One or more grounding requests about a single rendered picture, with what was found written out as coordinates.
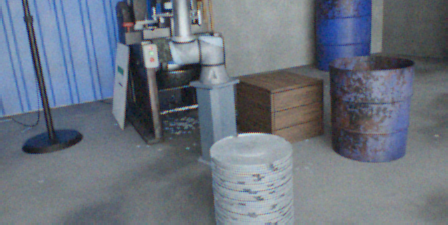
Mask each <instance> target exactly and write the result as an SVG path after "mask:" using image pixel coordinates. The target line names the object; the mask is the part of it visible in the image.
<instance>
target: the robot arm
mask: <svg viewBox="0 0 448 225"><path fill-rule="evenodd" d="M171 5H172V13H173V29H174V36H173V37H172V42H170V43H169V44H170V51H171V54H172V57H173V63H175V64H176V65H184V64H190V63H202V71H201V75H200V77H199V82H200V83H202V84H219V83H225V82H227V81H228V80H229V77H228V74H227V71H226V69H225V67H224V52H223V47H224V46H223V43H222V38H221V37H213V36H200V37H199V40H196V37H195V36H194V35H193V34H192V30H191V20H190V0H171Z"/></svg>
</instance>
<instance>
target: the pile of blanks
mask: <svg viewBox="0 0 448 225"><path fill-rule="evenodd" d="M292 154H293V151H292V152H291V153H290V156H287V158H286V159H284V160H282V161H281V162H277V163H275V164H272V165H270V164H268V165H265V166H261V167H253V168H241V167H234V166H230V165H224V164H222V163H220V162H217V161H216V160H215V159H213V157H212V156H211V155H210V160H211V168H212V176H213V193H214V204H215V212H216V225H295V224H294V210H293V197H294V195H293V173H292V170H293V169H292Z"/></svg>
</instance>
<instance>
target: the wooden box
mask: <svg viewBox="0 0 448 225"><path fill-rule="evenodd" d="M236 93H237V104H238V114H239V131H242V132H244V133H245V134H251V133H258V134H272V135H275V136H278V137H282V138H284V140H285V141H286V142H287V141H288V142H290V144H292V143H295V142H300V141H302V140H305V139H310V138H312V137H315V136H320V135H322V134H324V133H323V80H322V79H319V78H315V77H309V76H306V75H303V74H296V73H292V72H290V71H276V72H273V73H269V74H261V75H256V76H253V77H244V78H240V79H239V83H236Z"/></svg>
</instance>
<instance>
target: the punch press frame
mask: <svg viewBox="0 0 448 225"><path fill-rule="evenodd" d="M123 1H125V2H126V5H127V7H128V11H129V15H130V18H131V23H133V24H134V25H135V23H134V21H144V18H145V16H144V12H147V18H148V9H147V2H146V0H123ZM160 7H161V12H162V14H165V13H168V14H169V13H172V8H171V9H165V8H164V3H162V4H160ZM134 25H133V26H134ZM206 34H207V33H206V32H203V33H197V34H193V35H194V36H195V37H196V40H199V37H200V36H210V33H209V34H207V35H206ZM145 40H150V41H151V44H155V45H156V50H157V57H158V63H161V64H162V71H168V61H172V60H173V57H172V54H171V51H170V44H169V43H170V42H172V38H169V37H165V38H152V39H145ZM193 108H198V104H196V105H189V106H185V107H182V108H174V109H170V110H167V111H160V114H161V115H163V114H170V113H174V112H178V111H185V110H189V109H193Z"/></svg>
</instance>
